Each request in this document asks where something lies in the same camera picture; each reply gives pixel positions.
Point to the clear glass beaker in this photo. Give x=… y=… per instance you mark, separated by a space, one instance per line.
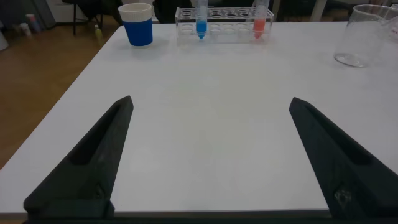
x=357 y=40

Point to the small white paper cup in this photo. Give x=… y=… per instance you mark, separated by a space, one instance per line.
x=25 y=29

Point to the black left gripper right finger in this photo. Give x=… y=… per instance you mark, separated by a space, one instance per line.
x=342 y=168

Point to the black four-leg chair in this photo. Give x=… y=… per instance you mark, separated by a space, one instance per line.
x=74 y=15

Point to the tall grey cabinet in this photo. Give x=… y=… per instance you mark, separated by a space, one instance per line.
x=18 y=9

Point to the blue pigment test tube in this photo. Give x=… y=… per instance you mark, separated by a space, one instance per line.
x=201 y=28

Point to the red pigment test tube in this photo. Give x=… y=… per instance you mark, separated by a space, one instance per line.
x=259 y=26

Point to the blue paper cup white rim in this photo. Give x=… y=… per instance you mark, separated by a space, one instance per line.
x=138 y=31

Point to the dark green jacket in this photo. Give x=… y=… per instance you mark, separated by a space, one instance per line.
x=102 y=9

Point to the clear acrylic test tube rack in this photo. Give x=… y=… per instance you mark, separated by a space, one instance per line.
x=224 y=34

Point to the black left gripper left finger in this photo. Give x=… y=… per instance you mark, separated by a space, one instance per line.
x=93 y=168

